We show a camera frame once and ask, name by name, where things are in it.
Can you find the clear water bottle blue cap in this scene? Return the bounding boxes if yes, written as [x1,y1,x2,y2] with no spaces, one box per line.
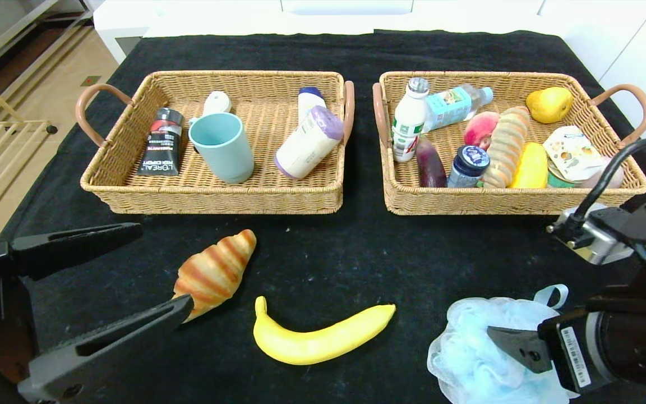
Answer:
[424,84,494,134]

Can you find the black L'Oreal tube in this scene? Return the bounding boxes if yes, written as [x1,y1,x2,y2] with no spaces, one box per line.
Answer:
[137,108,186,177]

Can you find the white bottle purple cap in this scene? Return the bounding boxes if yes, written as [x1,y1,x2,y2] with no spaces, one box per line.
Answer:
[274,105,345,180]

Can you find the toy croissant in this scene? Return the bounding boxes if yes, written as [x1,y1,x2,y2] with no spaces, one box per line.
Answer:
[173,229,257,323]

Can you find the wicker basket holding food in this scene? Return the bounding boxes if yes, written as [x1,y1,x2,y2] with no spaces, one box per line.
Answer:
[372,71,646,217]

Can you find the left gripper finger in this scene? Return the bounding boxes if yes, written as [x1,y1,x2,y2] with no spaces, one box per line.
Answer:
[8,222,143,281]
[16,294,193,404]

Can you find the green tin can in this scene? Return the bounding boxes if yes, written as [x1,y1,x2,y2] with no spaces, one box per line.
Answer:
[546,168,579,189]

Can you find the pink toy peach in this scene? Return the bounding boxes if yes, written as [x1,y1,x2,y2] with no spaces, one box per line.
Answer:
[463,111,501,150]

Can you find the black table cloth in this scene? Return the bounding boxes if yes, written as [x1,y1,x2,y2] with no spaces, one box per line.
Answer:
[0,29,646,404]

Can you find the white milk drink bottle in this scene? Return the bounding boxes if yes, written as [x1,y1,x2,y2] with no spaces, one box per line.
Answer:
[391,77,431,163]

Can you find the dark blue lid bottle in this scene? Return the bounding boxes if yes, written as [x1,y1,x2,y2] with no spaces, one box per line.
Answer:
[446,145,491,189]

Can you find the yellow toy banana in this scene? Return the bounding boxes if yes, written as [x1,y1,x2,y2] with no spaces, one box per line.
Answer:
[253,296,396,366]

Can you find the yellow toy pear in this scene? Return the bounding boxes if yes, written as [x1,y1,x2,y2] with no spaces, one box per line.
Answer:
[525,87,574,125]

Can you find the white bottle blue cap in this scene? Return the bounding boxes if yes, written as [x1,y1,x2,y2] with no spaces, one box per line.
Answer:
[297,86,327,125]

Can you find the yellow toy mango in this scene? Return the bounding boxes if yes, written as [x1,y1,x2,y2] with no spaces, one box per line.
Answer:
[509,142,549,189]

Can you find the beige oval toy potato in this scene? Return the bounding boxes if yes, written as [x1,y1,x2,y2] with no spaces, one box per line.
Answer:
[578,157,625,190]

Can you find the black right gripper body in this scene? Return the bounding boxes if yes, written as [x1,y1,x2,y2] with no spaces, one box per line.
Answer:
[537,308,646,395]

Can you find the purple toy eggplant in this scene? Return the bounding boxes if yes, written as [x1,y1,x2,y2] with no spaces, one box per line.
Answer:
[416,137,448,189]

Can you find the light blue bath pouf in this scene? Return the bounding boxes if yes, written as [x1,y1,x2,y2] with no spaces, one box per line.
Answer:
[427,283,582,404]

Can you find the striped spiral bread roll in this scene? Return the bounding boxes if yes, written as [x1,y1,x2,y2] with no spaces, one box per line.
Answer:
[481,106,531,189]

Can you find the small white round-top bottle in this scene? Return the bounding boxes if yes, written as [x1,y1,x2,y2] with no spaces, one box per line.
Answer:
[202,91,232,117]

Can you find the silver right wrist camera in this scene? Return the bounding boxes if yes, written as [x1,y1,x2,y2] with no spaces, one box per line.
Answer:
[547,205,635,265]

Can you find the teal plastic mug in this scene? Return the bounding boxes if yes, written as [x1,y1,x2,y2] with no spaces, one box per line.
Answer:
[188,113,255,185]

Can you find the white cupboard doors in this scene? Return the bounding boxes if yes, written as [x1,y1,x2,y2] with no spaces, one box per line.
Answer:
[536,0,646,189]

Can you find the wicker basket holding toiletries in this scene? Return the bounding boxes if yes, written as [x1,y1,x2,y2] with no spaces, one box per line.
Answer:
[75,70,356,215]

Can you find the white chewing gum pouch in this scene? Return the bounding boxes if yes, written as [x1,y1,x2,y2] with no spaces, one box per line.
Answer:
[542,125,604,182]

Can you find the beige wooden rolling rack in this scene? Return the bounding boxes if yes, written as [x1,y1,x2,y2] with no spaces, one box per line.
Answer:
[0,65,59,236]

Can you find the thick black camera cable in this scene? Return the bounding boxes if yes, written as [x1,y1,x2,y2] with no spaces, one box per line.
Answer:
[546,137,646,247]

